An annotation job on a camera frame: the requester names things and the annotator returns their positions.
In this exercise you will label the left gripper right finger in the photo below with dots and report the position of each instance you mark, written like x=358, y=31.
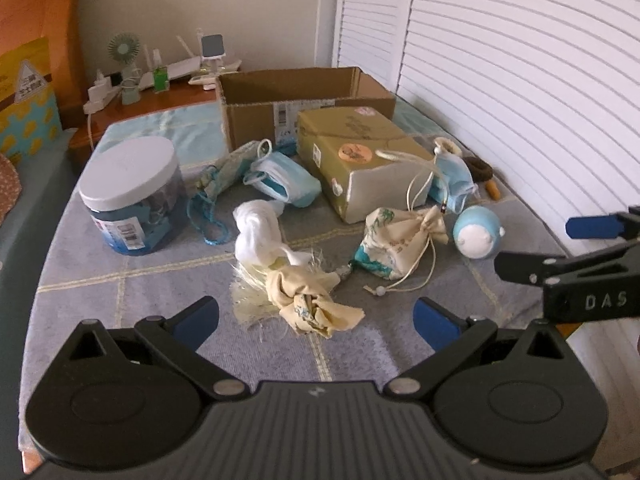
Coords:
x=455, y=342

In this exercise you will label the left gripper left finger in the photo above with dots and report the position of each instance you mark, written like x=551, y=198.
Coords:
x=175, y=342

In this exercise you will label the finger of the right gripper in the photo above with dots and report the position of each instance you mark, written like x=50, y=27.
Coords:
x=533, y=269
x=622, y=224

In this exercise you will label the blue white round plush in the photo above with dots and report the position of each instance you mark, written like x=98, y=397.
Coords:
x=478, y=233

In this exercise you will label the orange finger cot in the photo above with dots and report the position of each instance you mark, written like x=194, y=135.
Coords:
x=492, y=190

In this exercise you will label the cream drawstring pouch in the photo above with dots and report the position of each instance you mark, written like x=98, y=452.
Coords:
x=395, y=241

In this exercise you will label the cream fringed cloth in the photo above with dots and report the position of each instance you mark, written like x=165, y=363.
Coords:
x=300, y=295

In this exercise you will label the white sock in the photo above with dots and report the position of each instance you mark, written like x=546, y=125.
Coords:
x=260, y=241

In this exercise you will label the brown scrunchie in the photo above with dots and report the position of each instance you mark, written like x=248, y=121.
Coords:
x=480, y=171

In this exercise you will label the clear jar white lid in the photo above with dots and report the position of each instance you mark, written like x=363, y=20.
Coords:
x=135, y=194

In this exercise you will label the grey checked towel mat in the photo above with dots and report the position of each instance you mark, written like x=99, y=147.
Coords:
x=84, y=278

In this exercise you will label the white louvered shutter door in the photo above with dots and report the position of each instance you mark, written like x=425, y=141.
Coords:
x=546, y=91

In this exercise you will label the olive green carton box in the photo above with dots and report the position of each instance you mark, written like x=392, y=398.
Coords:
x=362, y=160

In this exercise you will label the wooden bedside table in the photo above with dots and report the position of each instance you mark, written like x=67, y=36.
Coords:
x=180, y=93

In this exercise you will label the open brown cardboard box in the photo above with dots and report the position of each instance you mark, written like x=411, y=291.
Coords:
x=264, y=104

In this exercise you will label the white power strip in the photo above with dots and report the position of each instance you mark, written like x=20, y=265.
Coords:
x=100, y=94

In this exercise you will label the green small bottle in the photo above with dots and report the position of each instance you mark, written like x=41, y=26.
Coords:
x=160, y=73

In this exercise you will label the yellow blue paper bag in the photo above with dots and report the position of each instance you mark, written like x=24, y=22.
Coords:
x=29, y=119

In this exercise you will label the white wifi router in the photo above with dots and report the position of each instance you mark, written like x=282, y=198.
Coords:
x=185, y=68

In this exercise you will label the white phone stand device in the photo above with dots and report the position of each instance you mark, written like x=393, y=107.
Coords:
x=211, y=62

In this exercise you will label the green desk fan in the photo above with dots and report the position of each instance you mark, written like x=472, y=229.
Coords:
x=124, y=49

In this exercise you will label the wooden headboard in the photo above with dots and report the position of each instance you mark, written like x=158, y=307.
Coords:
x=57, y=20

